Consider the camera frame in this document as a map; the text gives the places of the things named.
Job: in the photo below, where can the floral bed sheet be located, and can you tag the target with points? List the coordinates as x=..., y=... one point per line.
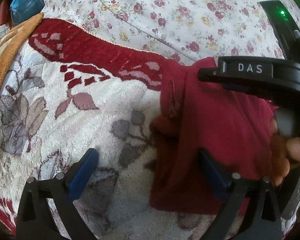
x=165, y=12

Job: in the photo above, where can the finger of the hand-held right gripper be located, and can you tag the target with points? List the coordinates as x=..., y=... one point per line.
x=210, y=73

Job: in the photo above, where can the person's right hand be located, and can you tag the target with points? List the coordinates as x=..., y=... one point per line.
x=297, y=150

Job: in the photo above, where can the blue plastic bag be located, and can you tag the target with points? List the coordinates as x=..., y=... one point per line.
x=25, y=2

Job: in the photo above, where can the red cloth item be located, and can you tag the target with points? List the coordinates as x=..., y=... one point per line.
x=3, y=12

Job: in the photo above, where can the orange patterned blanket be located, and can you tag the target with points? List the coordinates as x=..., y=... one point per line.
x=7, y=55

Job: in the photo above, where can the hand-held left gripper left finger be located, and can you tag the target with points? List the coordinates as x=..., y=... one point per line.
x=83, y=175

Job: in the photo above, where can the red and white fleece blanket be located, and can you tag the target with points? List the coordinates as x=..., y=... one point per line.
x=77, y=130

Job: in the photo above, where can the dark red garment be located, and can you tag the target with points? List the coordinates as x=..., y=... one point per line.
x=210, y=120

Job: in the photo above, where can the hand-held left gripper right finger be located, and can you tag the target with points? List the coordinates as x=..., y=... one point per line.
x=213, y=177

